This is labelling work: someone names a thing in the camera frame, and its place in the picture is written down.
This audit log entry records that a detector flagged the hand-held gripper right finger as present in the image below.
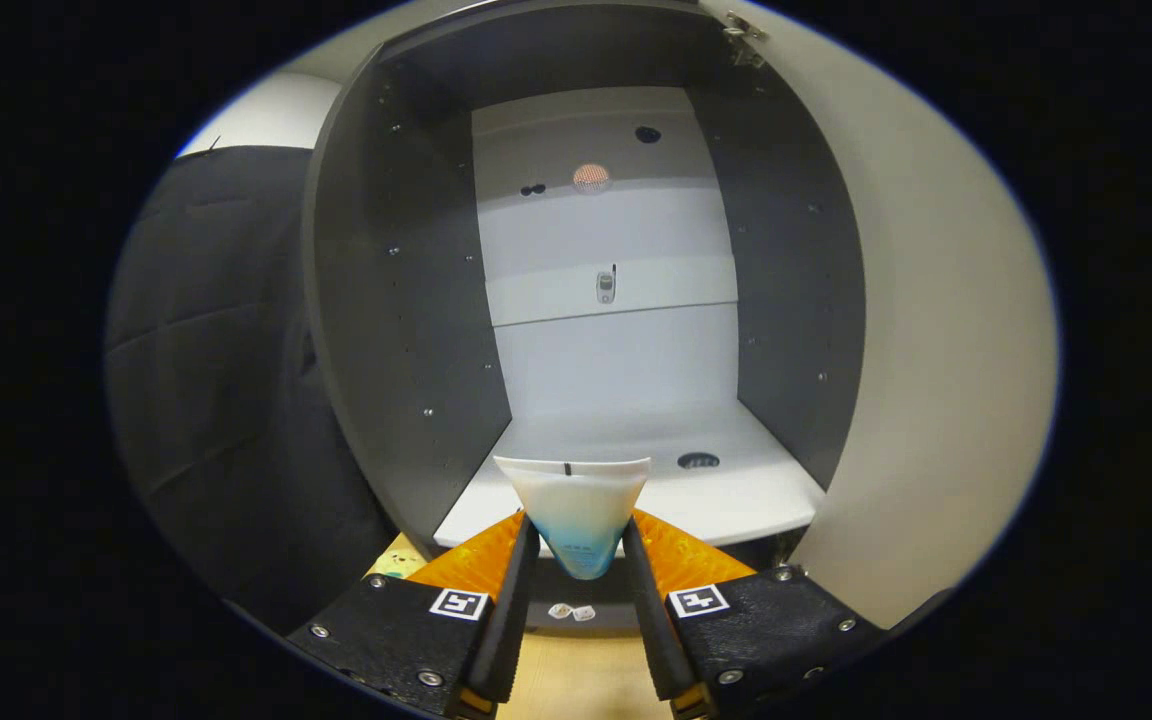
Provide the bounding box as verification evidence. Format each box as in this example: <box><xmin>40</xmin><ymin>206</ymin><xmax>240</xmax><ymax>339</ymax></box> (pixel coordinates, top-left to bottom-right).
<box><xmin>621</xmin><ymin>508</ymin><xmax>887</xmax><ymax>720</ymax></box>

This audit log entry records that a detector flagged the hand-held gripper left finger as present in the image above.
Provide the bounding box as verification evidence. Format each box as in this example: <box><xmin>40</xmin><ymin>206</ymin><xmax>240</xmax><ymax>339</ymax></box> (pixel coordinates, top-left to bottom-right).
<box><xmin>286</xmin><ymin>510</ymin><xmax>542</xmax><ymax>720</ymax></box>

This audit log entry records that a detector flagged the white blue tube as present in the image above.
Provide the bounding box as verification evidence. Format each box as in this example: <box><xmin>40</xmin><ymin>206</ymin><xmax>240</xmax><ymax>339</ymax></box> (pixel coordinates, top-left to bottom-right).
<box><xmin>493</xmin><ymin>455</ymin><xmax>652</xmax><ymax>581</ymax></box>

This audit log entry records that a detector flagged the yellow plush toy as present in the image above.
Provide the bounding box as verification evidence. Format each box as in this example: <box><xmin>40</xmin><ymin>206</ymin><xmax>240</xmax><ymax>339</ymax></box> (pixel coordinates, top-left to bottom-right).
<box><xmin>368</xmin><ymin>545</ymin><xmax>415</xmax><ymax>583</ymax></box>

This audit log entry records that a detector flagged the dark grey cabinet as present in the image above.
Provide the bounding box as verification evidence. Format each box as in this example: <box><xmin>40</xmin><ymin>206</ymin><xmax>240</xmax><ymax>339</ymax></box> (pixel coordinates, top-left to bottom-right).
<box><xmin>301</xmin><ymin>0</ymin><xmax>869</xmax><ymax>633</ymax></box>

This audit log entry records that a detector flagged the white cabinet shelf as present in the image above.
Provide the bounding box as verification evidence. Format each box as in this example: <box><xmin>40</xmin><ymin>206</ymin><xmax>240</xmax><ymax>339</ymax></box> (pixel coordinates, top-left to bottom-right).
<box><xmin>485</xmin><ymin>254</ymin><xmax>741</xmax><ymax>327</ymax></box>

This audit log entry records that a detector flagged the black backdrop cloth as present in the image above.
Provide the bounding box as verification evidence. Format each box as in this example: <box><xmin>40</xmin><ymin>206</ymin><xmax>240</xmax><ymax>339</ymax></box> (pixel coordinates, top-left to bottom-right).
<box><xmin>106</xmin><ymin>145</ymin><xmax>402</xmax><ymax>636</ymax></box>

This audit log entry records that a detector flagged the metal door hinge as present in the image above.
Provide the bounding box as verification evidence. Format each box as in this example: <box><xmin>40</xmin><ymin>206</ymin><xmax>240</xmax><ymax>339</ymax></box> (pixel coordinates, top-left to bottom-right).
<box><xmin>724</xmin><ymin>12</ymin><xmax>769</xmax><ymax>67</ymax></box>

